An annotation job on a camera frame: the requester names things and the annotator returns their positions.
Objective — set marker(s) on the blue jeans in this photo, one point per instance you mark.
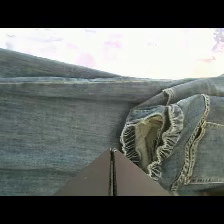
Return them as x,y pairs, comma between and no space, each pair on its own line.
66,120

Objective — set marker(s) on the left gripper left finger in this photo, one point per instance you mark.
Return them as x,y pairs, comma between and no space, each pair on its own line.
95,180

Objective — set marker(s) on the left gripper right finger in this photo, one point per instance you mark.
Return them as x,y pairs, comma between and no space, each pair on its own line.
133,180

